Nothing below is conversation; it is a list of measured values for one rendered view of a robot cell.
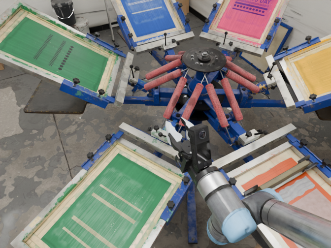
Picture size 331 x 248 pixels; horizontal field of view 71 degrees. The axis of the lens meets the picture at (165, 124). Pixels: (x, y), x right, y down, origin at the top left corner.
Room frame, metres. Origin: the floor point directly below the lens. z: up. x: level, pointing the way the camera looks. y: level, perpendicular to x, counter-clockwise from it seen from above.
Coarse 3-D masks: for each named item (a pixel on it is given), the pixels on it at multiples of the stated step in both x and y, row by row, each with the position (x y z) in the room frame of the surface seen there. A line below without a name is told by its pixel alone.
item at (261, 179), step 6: (264, 174) 0.67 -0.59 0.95; (252, 180) 0.63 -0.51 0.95; (258, 180) 0.63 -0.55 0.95; (264, 180) 0.63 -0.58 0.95; (246, 186) 0.59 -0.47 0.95; (252, 186) 0.59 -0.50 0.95; (258, 186) 0.59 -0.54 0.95; (294, 204) 0.49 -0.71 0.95; (288, 240) 0.31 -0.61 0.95; (294, 246) 0.28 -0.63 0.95; (300, 246) 0.28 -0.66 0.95
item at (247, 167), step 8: (288, 144) 0.87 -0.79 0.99; (272, 152) 0.81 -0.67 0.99; (280, 152) 0.81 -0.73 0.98; (296, 152) 0.82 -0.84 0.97; (256, 160) 0.75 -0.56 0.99; (264, 160) 0.75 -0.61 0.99; (240, 168) 0.69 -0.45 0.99; (248, 168) 0.69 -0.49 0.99; (312, 168) 0.71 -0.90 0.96; (232, 176) 0.64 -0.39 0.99; (320, 176) 0.66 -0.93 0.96; (264, 232) 0.33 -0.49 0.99; (272, 240) 0.30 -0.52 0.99
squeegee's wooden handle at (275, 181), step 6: (300, 162) 0.69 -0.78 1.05; (306, 162) 0.69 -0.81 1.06; (294, 168) 0.65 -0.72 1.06; (300, 168) 0.65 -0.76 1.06; (282, 174) 0.62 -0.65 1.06; (288, 174) 0.62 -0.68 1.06; (294, 174) 0.64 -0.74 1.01; (270, 180) 0.58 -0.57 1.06; (276, 180) 0.58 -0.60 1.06; (282, 180) 0.59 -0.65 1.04; (264, 186) 0.54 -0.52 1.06; (270, 186) 0.55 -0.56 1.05
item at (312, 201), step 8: (288, 160) 0.77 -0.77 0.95; (272, 168) 0.71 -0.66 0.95; (280, 168) 0.71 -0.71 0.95; (288, 168) 0.71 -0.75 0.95; (272, 176) 0.66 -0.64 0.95; (304, 176) 0.66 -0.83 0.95; (288, 184) 0.61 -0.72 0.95; (304, 192) 0.56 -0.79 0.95; (312, 192) 0.56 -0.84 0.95; (320, 192) 0.56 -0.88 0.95; (296, 200) 0.51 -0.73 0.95; (304, 200) 0.51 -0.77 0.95; (312, 200) 0.51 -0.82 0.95; (320, 200) 0.51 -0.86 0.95; (328, 200) 0.51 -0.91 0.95; (304, 208) 0.47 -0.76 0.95; (312, 208) 0.47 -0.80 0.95; (320, 208) 0.47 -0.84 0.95; (328, 208) 0.47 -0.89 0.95; (320, 216) 0.43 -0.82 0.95; (328, 216) 0.43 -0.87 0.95
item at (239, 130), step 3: (237, 123) 1.01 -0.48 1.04; (231, 126) 0.98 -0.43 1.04; (234, 126) 0.98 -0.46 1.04; (237, 126) 0.98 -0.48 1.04; (240, 126) 0.98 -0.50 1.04; (231, 129) 0.97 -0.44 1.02; (234, 129) 0.95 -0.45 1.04; (237, 129) 0.95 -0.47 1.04; (240, 129) 0.95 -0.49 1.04; (243, 129) 0.95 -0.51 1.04; (231, 132) 0.96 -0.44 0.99; (234, 132) 0.94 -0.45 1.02; (237, 132) 0.93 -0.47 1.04; (240, 132) 0.93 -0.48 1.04; (243, 132) 0.93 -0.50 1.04; (234, 135) 0.93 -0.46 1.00; (237, 135) 0.91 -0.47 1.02; (252, 141) 0.86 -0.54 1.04; (246, 144) 0.84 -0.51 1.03
